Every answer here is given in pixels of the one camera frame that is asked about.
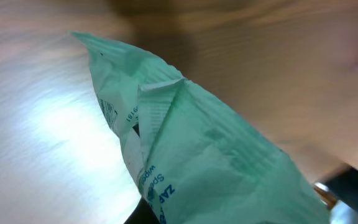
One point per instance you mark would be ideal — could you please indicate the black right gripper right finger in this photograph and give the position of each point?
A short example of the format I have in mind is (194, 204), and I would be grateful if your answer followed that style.
(340, 194)

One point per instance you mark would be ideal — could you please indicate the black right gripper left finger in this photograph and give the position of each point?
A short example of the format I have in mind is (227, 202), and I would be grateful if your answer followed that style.
(142, 214)

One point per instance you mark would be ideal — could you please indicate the light green wipes packet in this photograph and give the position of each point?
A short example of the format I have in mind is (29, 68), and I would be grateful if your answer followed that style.
(193, 158)

